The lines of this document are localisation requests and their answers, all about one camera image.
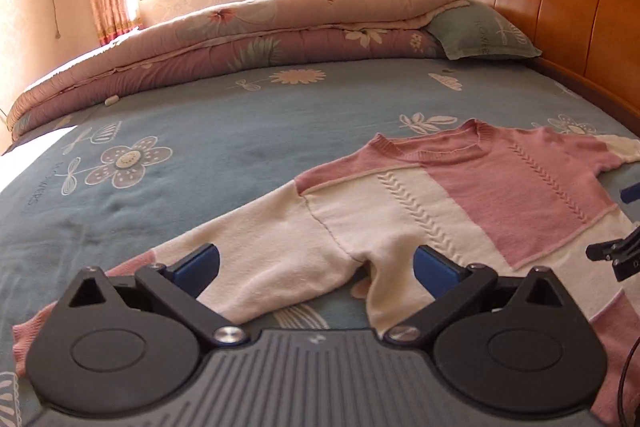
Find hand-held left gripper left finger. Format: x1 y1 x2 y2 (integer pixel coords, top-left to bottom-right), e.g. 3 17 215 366
67 243 253 350

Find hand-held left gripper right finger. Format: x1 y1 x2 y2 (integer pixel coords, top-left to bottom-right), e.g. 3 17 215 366
385 245 571 350

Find pink and cream knit sweater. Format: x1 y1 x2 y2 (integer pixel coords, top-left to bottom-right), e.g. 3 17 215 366
12 119 640 427

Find blue floral bed sheet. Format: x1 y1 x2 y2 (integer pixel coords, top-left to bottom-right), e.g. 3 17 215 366
0 57 640 427

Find blue-green printed pillow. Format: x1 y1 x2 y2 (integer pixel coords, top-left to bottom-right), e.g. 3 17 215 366
425 0 543 60

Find pink floral quilt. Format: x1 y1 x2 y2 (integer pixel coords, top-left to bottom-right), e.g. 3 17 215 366
5 0 476 142

